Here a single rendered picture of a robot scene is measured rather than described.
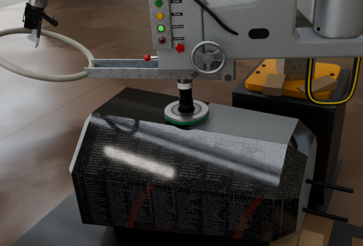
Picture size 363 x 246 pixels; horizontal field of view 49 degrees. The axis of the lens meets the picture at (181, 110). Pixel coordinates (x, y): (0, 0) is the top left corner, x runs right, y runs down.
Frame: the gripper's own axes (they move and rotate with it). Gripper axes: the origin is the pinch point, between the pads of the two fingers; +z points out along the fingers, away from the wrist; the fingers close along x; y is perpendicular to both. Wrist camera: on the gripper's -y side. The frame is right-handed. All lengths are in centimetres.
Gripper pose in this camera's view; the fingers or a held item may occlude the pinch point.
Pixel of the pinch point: (35, 42)
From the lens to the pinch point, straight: 222.0
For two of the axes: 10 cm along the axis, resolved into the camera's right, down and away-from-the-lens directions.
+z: -3.3, 8.2, 4.7
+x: 3.8, 5.7, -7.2
